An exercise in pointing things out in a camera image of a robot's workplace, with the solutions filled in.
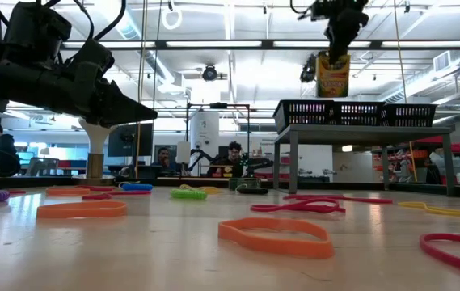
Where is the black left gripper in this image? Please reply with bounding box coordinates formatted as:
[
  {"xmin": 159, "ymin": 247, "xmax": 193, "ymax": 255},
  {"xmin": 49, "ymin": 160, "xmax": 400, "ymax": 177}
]
[{"xmin": 23, "ymin": 66, "xmax": 159, "ymax": 129}]

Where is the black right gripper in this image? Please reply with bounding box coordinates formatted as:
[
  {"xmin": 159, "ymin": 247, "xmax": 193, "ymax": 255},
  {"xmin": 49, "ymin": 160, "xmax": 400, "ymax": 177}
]
[{"xmin": 309, "ymin": 0, "xmax": 370, "ymax": 65}]

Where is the yellow green crayons box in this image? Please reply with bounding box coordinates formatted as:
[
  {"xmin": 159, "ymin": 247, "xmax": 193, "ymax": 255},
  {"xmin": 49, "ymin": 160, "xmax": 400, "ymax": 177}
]
[
  {"xmin": 228, "ymin": 177, "xmax": 262, "ymax": 191},
  {"xmin": 315, "ymin": 51, "xmax": 352, "ymax": 99}
]

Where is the black plastic mesh basket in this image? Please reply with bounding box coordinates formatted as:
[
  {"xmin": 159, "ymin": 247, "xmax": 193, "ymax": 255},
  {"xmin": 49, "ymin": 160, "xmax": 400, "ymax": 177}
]
[
  {"xmin": 331, "ymin": 100, "xmax": 387, "ymax": 127},
  {"xmin": 272, "ymin": 99, "xmax": 336, "ymax": 134},
  {"xmin": 381, "ymin": 103, "xmax": 439, "ymax": 129}
]

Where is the green coil wristband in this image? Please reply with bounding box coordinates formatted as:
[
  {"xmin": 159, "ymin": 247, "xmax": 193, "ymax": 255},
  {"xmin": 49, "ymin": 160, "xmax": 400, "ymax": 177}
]
[{"xmin": 170, "ymin": 188, "xmax": 209, "ymax": 200}]

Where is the yellow rubber band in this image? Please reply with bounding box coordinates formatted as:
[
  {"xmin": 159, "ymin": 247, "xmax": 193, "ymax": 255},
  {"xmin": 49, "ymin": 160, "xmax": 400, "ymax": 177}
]
[
  {"xmin": 398, "ymin": 200, "xmax": 460, "ymax": 218},
  {"xmin": 179, "ymin": 183, "xmax": 223, "ymax": 195}
]

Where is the large red rubber band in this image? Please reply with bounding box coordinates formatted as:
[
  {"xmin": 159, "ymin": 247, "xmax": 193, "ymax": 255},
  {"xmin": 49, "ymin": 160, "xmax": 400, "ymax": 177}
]
[{"xmin": 418, "ymin": 232, "xmax": 460, "ymax": 280}]

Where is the black computer monitor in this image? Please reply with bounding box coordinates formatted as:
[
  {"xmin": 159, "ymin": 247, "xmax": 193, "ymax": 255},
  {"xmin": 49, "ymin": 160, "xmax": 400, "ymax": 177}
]
[{"xmin": 107, "ymin": 123, "xmax": 154, "ymax": 158}]

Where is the white mushroom table lamp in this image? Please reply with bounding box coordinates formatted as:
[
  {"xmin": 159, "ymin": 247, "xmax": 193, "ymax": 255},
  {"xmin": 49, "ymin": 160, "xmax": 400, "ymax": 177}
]
[{"xmin": 71, "ymin": 116, "xmax": 120, "ymax": 187}]

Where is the blue coil wristband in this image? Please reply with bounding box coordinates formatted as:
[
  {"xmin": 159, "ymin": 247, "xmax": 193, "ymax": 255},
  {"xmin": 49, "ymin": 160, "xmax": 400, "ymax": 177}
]
[{"xmin": 118, "ymin": 181, "xmax": 154, "ymax": 192}]

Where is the grey chair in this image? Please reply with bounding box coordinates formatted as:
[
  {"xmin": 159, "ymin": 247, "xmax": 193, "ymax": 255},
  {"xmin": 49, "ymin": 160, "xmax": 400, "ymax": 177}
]
[{"xmin": 27, "ymin": 157, "xmax": 60, "ymax": 177}]

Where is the grey perforated metal shelf riser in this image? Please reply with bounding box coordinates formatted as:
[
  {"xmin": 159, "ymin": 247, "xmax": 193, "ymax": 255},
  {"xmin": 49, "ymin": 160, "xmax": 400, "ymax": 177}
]
[{"xmin": 272, "ymin": 124, "xmax": 457, "ymax": 198}]

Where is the shelving with red bins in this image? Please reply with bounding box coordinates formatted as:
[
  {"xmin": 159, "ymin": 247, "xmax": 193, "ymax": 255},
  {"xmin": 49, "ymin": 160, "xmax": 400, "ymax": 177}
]
[{"xmin": 370, "ymin": 137, "xmax": 460, "ymax": 185}]

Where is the black coil wristband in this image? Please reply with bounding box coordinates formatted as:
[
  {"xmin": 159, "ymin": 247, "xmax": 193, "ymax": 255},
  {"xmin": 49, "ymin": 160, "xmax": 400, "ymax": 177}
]
[{"xmin": 235, "ymin": 183, "xmax": 270, "ymax": 196}]

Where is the yellow hanging cable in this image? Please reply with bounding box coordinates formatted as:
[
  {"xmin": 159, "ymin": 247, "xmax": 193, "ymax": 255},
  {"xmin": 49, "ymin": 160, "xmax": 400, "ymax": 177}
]
[
  {"xmin": 134, "ymin": 0, "xmax": 148, "ymax": 179},
  {"xmin": 393, "ymin": 0, "xmax": 408, "ymax": 94}
]

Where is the black ceiling camera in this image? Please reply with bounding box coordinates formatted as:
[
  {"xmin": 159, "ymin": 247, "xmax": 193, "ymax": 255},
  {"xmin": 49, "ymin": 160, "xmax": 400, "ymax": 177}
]
[{"xmin": 299, "ymin": 53, "xmax": 318, "ymax": 84}]

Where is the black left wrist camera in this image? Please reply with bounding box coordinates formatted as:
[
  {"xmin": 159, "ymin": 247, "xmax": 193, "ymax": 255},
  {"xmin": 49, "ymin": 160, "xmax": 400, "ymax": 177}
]
[{"xmin": 64, "ymin": 38, "xmax": 116, "ymax": 80}]

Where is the round black overhead camera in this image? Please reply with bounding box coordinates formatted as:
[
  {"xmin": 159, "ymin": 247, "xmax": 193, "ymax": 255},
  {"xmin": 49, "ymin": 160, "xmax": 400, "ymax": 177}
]
[{"xmin": 201, "ymin": 64, "xmax": 218, "ymax": 82}]

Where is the black stand frame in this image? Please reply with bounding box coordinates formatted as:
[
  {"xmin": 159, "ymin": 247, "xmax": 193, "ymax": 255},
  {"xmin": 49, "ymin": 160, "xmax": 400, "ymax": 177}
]
[{"xmin": 186, "ymin": 103, "xmax": 251, "ymax": 179}]

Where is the white hanging ring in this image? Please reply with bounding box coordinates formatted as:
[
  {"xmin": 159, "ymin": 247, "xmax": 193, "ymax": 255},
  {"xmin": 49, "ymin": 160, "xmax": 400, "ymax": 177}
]
[{"xmin": 161, "ymin": 6, "xmax": 184, "ymax": 32}]

